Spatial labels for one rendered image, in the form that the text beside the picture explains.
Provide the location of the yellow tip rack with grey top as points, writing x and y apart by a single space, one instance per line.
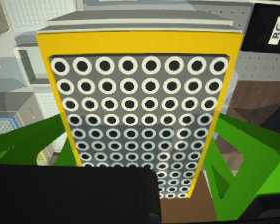
141 87

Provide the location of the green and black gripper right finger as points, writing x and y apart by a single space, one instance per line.
258 175

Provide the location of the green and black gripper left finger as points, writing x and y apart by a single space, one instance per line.
22 146

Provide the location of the black square pad with rg label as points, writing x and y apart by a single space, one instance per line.
263 32

